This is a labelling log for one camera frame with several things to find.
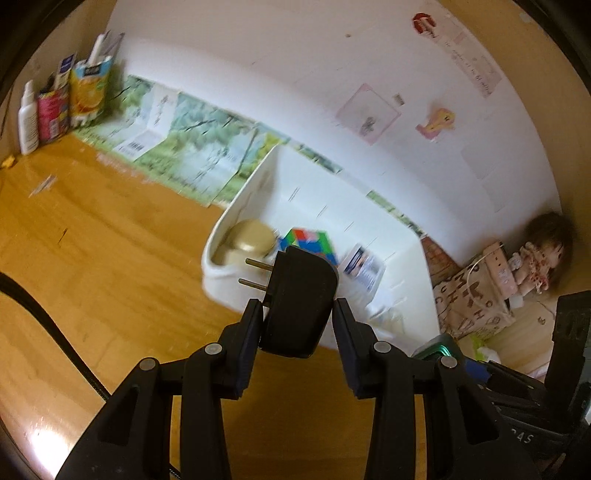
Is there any colourful rubik's cube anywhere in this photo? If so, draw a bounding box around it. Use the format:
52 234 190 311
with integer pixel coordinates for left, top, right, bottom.
279 228 339 266

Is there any white plastic storage bin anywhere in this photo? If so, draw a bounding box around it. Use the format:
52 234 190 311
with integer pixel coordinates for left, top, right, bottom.
201 145 440 353

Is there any clear floss pick box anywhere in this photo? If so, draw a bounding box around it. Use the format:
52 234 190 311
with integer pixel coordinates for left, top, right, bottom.
339 244 386 295

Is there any pink framed wall sticker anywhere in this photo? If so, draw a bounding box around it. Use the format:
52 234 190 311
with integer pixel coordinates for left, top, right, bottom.
335 83 402 145

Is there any green tissue pack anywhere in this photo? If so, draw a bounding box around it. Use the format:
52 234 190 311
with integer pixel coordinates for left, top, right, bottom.
469 335 502 364

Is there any patterned beige fabric bag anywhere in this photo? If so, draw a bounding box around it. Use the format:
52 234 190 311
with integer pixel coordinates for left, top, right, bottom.
433 261 515 340

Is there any orange juice carton holder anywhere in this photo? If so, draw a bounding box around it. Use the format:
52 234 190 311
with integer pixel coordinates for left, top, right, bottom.
69 31 112 128

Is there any yellow pony wall sticker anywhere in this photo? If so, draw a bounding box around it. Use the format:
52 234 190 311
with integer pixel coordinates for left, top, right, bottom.
416 108 456 141

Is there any red pen holder can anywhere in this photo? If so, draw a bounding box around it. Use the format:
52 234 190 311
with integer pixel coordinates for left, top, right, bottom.
37 53 76 144

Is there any white spray bottle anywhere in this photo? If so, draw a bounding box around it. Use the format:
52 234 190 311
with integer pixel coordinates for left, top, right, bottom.
18 80 39 155

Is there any white charging cable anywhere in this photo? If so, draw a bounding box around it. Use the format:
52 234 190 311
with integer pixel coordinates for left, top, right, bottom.
464 244 509 319

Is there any brown cartoon cardboard panel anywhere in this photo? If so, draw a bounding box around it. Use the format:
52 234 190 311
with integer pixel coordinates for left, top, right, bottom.
421 236 462 286

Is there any brown haired rag doll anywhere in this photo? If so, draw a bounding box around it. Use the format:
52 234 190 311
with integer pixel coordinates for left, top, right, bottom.
509 212 575 296

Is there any landscape picture calendar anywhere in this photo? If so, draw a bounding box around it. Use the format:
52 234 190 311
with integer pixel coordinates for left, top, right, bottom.
73 73 426 236

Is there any red wall sticker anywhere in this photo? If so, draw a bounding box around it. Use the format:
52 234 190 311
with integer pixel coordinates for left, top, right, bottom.
412 12 437 38

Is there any black power plug adapter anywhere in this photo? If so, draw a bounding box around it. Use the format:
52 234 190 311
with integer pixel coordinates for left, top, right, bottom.
238 246 339 359

